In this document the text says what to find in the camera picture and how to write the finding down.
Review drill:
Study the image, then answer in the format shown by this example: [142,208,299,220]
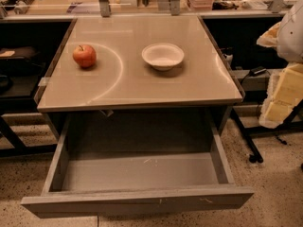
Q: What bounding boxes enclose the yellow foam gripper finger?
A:
[257,22,280,47]
[258,62,303,129]

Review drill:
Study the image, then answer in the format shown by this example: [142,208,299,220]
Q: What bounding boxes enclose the grey top drawer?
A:
[21,108,253,218]

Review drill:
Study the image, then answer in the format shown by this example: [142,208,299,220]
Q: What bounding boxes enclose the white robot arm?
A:
[257,0,303,129]

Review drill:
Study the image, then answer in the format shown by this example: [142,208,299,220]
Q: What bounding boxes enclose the grey drawer cabinet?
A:
[33,14,246,140]

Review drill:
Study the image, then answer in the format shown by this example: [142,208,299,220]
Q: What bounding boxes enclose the black power adapter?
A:
[249,66,266,77]

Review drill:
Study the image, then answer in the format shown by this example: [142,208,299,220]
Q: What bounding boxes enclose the white paper bowl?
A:
[141,43,185,71]

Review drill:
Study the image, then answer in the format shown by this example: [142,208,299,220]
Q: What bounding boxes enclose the red apple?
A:
[73,44,97,68]

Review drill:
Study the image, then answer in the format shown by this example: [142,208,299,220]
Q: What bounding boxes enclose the black chair left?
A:
[0,46,46,97]

